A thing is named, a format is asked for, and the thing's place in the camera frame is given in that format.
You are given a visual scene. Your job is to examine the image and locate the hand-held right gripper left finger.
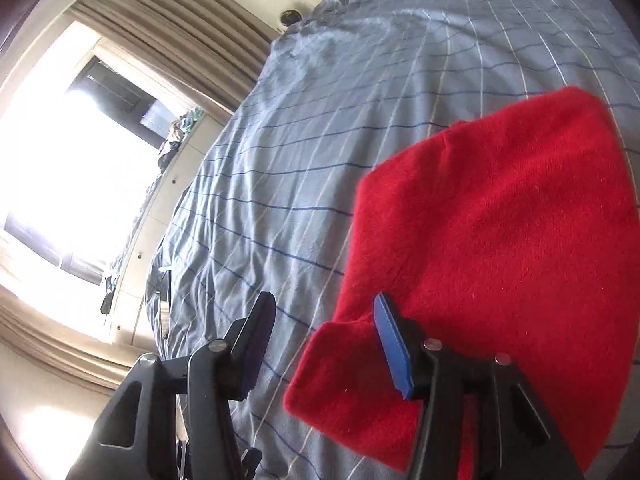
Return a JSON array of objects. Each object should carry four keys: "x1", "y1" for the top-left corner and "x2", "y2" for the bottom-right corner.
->
[{"x1": 65, "y1": 291, "x2": 277, "y2": 480}]

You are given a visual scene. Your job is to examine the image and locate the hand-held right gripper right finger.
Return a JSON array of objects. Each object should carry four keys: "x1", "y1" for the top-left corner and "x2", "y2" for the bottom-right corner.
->
[{"x1": 374, "y1": 293, "x2": 586, "y2": 480}]

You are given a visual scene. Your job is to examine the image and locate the red knit sweater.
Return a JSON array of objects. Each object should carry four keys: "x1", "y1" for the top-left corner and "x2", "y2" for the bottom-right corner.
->
[{"x1": 282, "y1": 86, "x2": 640, "y2": 480}]

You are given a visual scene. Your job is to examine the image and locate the pile of clothes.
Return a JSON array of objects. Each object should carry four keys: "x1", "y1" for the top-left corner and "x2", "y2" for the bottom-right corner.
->
[
  {"x1": 157, "y1": 107, "x2": 206, "y2": 171},
  {"x1": 99, "y1": 259, "x2": 124, "y2": 317}
]

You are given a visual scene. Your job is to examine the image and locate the white window bench cabinet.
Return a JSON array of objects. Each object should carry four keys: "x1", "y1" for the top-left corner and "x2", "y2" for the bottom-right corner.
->
[{"x1": 107, "y1": 105, "x2": 236, "y2": 347}]

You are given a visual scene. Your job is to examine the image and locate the beige curtain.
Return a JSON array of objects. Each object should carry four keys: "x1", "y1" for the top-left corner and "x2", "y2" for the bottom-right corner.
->
[
  {"x1": 0, "y1": 287, "x2": 132, "y2": 397},
  {"x1": 70, "y1": 0, "x2": 281, "y2": 113}
]

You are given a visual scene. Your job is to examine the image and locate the blue checked bedcover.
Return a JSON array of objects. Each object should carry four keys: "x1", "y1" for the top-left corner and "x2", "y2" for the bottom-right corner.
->
[{"x1": 145, "y1": 0, "x2": 640, "y2": 480}]

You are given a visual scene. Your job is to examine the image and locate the window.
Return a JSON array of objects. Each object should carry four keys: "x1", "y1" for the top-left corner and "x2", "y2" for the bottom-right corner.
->
[{"x1": 0, "y1": 22, "x2": 201, "y2": 346}]

